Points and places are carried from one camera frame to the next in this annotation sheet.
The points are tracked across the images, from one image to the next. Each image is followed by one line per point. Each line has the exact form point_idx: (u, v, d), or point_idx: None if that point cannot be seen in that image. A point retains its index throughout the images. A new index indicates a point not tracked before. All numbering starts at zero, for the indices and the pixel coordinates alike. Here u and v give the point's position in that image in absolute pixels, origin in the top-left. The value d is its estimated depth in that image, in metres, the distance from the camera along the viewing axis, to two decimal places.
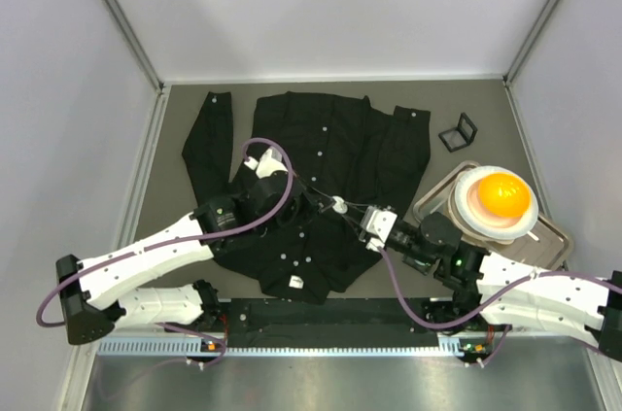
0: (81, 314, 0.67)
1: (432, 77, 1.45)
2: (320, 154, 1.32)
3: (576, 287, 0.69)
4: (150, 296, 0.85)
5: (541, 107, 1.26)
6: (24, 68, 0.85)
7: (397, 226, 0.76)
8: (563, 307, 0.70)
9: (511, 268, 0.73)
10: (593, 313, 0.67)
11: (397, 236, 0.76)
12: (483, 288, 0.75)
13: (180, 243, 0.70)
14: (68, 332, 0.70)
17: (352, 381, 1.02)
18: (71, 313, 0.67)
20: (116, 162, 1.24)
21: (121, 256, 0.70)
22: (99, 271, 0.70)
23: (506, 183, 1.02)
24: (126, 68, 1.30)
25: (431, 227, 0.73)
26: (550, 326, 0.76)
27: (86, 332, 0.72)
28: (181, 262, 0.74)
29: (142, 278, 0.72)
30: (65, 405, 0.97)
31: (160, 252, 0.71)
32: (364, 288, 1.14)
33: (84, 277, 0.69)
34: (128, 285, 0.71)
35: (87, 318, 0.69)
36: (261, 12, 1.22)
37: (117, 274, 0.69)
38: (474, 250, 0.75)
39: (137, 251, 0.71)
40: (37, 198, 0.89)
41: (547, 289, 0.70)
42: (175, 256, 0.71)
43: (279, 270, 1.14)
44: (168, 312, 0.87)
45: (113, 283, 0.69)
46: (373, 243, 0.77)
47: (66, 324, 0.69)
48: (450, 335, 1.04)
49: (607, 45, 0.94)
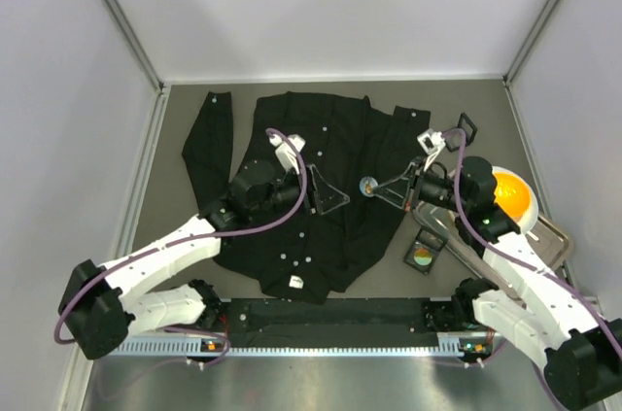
0: (115, 310, 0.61)
1: (432, 76, 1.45)
2: (320, 154, 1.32)
3: (570, 303, 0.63)
4: (154, 300, 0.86)
5: (541, 107, 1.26)
6: (24, 67, 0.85)
7: (437, 182, 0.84)
8: (545, 315, 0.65)
9: (527, 255, 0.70)
10: (564, 328, 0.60)
11: (436, 191, 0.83)
12: (487, 255, 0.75)
13: (199, 237, 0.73)
14: (88, 338, 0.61)
17: (352, 381, 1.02)
18: (105, 308, 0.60)
20: (116, 162, 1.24)
21: (145, 253, 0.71)
22: (123, 269, 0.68)
23: (507, 184, 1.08)
24: (126, 68, 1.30)
25: (474, 170, 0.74)
26: (523, 343, 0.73)
27: (108, 339, 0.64)
28: (192, 258, 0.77)
29: (160, 276, 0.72)
30: (65, 406, 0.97)
31: (179, 247, 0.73)
32: (364, 288, 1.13)
33: (110, 276, 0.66)
34: (150, 283, 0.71)
35: (120, 318, 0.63)
36: (261, 12, 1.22)
37: (143, 270, 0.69)
38: (506, 222, 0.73)
39: (158, 248, 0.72)
40: (36, 197, 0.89)
41: (543, 288, 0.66)
42: (192, 251, 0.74)
43: (279, 270, 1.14)
44: (174, 311, 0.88)
45: (140, 278, 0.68)
46: (431, 154, 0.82)
47: (95, 328, 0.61)
48: (450, 336, 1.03)
49: (608, 45, 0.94)
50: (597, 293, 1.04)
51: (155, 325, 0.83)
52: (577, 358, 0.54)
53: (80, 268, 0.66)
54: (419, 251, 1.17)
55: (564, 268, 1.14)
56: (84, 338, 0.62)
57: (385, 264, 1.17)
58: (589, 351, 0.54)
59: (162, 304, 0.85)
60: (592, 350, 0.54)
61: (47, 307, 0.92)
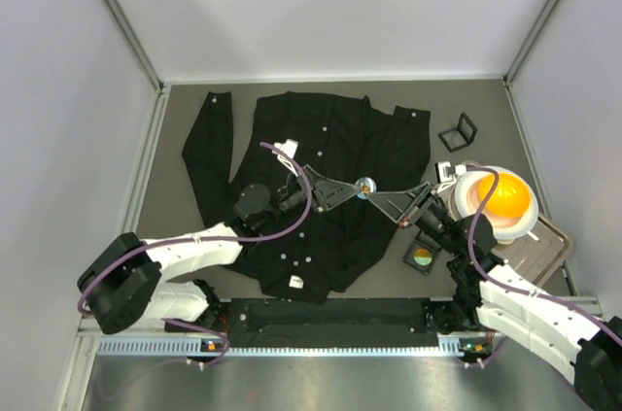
0: (150, 283, 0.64)
1: (431, 76, 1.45)
2: (320, 154, 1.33)
3: (569, 315, 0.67)
4: (164, 288, 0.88)
5: (541, 106, 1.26)
6: (25, 67, 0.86)
7: (438, 212, 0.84)
8: (552, 333, 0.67)
9: (516, 282, 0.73)
10: (572, 341, 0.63)
11: (434, 220, 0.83)
12: (483, 290, 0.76)
13: (226, 238, 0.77)
14: (111, 309, 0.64)
17: (352, 381, 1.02)
18: (143, 280, 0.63)
20: (116, 161, 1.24)
21: (181, 239, 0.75)
22: (161, 249, 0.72)
23: (507, 184, 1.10)
24: (125, 68, 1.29)
25: (481, 230, 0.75)
26: (540, 350, 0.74)
27: (126, 314, 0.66)
28: (212, 260, 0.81)
29: (187, 266, 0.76)
30: (65, 406, 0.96)
31: (210, 243, 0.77)
32: (364, 289, 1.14)
33: (150, 250, 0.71)
34: (178, 268, 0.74)
35: (146, 291, 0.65)
36: (260, 13, 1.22)
37: (179, 254, 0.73)
38: (491, 256, 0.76)
39: (193, 238, 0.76)
40: (37, 197, 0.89)
41: (542, 308, 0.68)
42: (219, 250, 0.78)
43: (279, 271, 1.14)
44: (183, 305, 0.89)
45: (177, 259, 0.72)
46: (445, 182, 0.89)
47: (124, 298, 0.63)
48: (450, 336, 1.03)
49: (608, 44, 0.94)
50: (597, 293, 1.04)
51: (160, 313, 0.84)
52: (595, 366, 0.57)
53: (121, 239, 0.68)
54: (420, 251, 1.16)
55: (564, 268, 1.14)
56: (105, 309, 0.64)
57: (385, 264, 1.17)
58: (602, 357, 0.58)
59: (171, 293, 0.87)
60: (604, 355, 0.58)
61: (46, 306, 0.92)
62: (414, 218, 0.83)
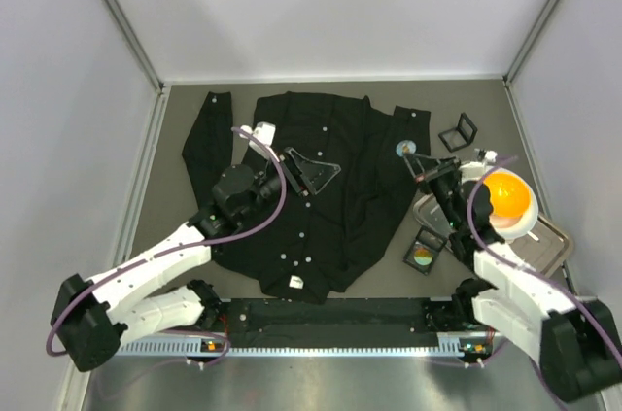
0: (101, 325, 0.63)
1: (431, 76, 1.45)
2: (320, 154, 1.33)
3: (548, 291, 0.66)
4: (148, 307, 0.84)
5: (541, 106, 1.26)
6: (25, 67, 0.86)
7: (453, 184, 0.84)
8: (529, 306, 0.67)
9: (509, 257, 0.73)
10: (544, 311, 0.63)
11: (446, 189, 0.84)
12: (475, 259, 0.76)
13: (189, 246, 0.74)
14: (78, 357, 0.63)
17: (352, 382, 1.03)
18: (92, 325, 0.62)
20: (116, 161, 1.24)
21: (132, 265, 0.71)
22: (111, 283, 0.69)
23: (507, 184, 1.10)
24: (126, 68, 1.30)
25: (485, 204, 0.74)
26: (518, 338, 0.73)
27: (98, 353, 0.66)
28: (181, 268, 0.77)
29: (151, 286, 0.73)
30: (66, 406, 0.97)
31: (167, 256, 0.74)
32: (365, 289, 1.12)
33: (97, 291, 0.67)
34: (138, 294, 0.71)
35: (105, 332, 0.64)
36: (260, 12, 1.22)
37: (131, 283, 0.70)
38: (494, 234, 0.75)
39: (147, 259, 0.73)
40: (36, 197, 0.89)
41: (526, 282, 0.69)
42: (181, 259, 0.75)
43: (279, 270, 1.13)
44: (170, 317, 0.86)
45: (129, 291, 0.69)
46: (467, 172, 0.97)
47: (84, 346, 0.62)
48: (450, 336, 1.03)
49: (608, 43, 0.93)
50: (597, 293, 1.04)
51: (151, 331, 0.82)
52: (557, 333, 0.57)
53: (65, 286, 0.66)
54: (420, 251, 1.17)
55: (564, 268, 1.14)
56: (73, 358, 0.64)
57: (386, 263, 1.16)
58: (567, 328, 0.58)
59: (156, 310, 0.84)
60: (570, 327, 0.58)
61: (46, 307, 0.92)
62: (428, 177, 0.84)
